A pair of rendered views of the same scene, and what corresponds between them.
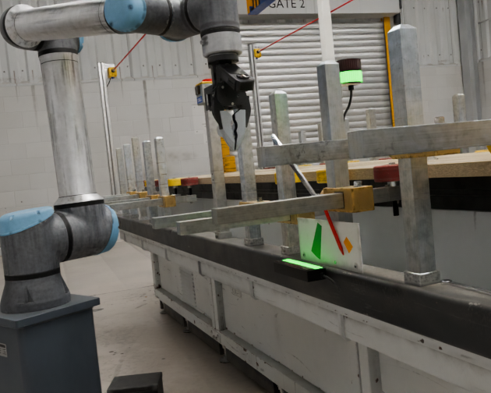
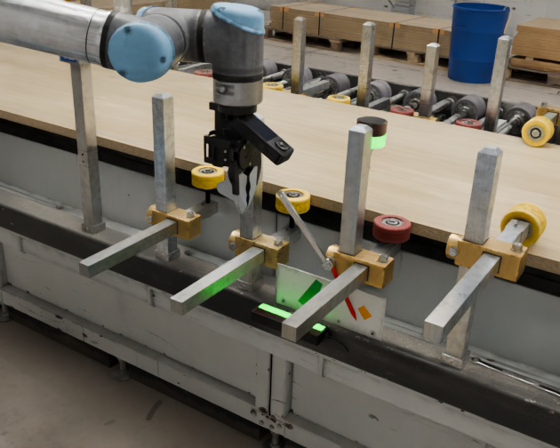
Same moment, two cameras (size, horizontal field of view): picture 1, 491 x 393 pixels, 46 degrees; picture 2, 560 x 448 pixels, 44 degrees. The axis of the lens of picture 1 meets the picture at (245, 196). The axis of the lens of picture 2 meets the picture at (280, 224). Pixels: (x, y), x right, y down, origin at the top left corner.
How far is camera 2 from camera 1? 0.93 m
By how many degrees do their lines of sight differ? 41
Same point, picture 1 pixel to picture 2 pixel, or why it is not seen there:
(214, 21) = (246, 69)
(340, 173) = (358, 240)
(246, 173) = (168, 180)
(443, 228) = (419, 272)
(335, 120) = (363, 189)
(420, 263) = (463, 351)
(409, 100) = (487, 220)
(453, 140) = not seen: outside the picture
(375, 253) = (317, 270)
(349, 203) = (377, 278)
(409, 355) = (416, 405)
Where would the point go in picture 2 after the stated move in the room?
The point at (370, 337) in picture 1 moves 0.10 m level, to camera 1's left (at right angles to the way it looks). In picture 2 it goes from (364, 383) to (328, 398)
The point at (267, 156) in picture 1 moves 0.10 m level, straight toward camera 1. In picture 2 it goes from (443, 334) to (495, 370)
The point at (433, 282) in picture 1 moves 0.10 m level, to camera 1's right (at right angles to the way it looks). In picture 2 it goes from (467, 362) to (500, 347)
